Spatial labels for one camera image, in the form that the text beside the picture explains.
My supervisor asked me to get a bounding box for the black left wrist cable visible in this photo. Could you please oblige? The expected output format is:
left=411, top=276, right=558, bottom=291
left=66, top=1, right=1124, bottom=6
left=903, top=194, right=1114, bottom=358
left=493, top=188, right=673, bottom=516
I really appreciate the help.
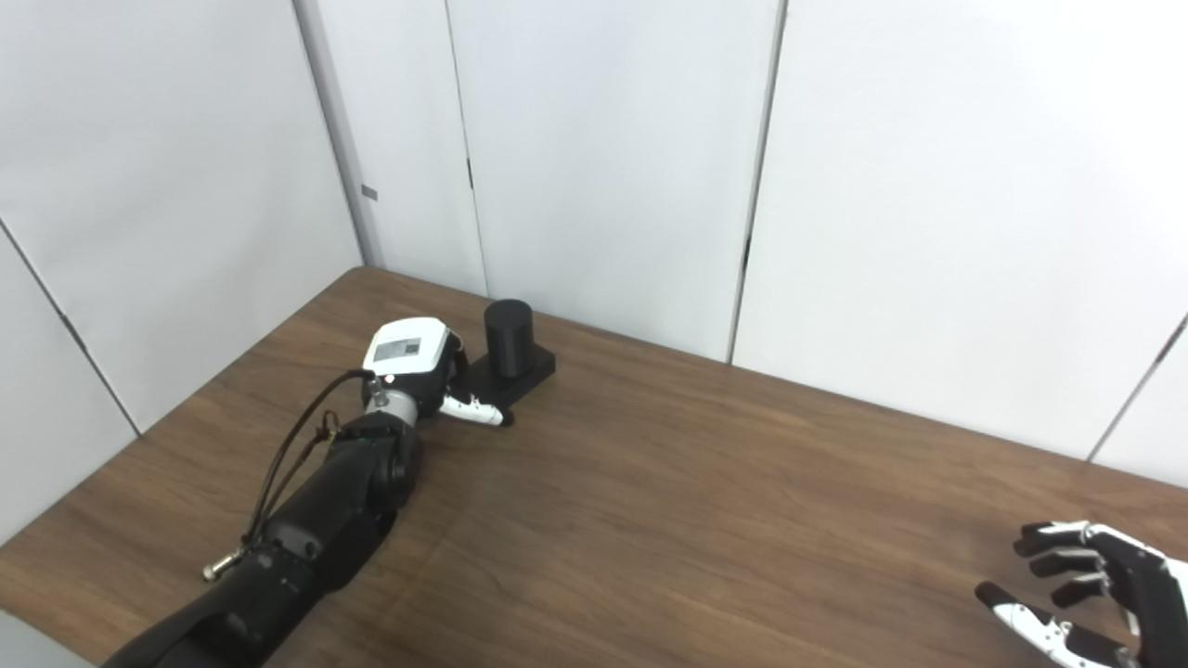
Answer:
left=202, top=369, right=377, bottom=583

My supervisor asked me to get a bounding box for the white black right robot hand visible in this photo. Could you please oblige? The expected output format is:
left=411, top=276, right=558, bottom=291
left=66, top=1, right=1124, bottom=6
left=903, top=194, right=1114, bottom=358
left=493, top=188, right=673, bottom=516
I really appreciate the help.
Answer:
left=975, top=520, right=1188, bottom=668

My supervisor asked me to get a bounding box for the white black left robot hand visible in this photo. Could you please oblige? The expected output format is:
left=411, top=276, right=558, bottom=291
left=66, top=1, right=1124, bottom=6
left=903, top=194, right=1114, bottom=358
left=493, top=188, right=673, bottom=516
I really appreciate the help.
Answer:
left=362, top=317, right=514, bottom=428

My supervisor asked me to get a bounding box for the black peg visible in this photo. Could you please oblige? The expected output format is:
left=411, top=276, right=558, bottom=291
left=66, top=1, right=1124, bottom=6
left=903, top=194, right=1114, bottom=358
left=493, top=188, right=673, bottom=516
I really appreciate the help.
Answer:
left=459, top=298, right=557, bottom=414

